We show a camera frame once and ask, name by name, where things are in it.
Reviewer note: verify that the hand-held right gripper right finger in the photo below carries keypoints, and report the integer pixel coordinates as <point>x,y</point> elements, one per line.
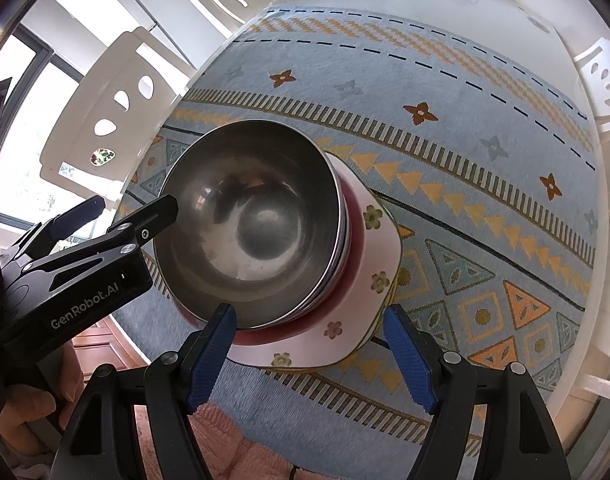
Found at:
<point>410,360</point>

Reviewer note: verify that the dark framed window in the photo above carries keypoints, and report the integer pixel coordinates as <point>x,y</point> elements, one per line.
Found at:
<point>30,125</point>

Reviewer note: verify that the wooden cabinet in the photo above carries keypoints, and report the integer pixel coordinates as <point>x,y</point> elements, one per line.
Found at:
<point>110,345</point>

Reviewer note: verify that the person's left hand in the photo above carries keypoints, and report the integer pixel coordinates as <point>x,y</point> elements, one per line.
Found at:
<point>30,410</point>

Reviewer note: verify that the patterned blue table mat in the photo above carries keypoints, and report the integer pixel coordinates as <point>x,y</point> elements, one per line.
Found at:
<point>485,160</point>

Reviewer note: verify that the pink fluffy clothing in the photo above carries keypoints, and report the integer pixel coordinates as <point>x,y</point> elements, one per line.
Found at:
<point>245,455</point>

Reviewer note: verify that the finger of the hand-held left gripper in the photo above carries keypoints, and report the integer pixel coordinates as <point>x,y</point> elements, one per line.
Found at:
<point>80,212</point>
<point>150,220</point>

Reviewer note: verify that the pink dotted bowl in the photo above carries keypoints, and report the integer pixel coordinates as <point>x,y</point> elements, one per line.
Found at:
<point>358,240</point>

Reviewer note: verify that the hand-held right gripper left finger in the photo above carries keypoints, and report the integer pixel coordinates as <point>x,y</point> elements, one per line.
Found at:
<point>210,360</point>

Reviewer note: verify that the pink steel bowl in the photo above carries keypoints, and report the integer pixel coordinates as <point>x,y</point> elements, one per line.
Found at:
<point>245,220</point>

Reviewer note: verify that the white floral plate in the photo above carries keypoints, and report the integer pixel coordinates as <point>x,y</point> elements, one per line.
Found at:
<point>380,260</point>
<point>393,295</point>

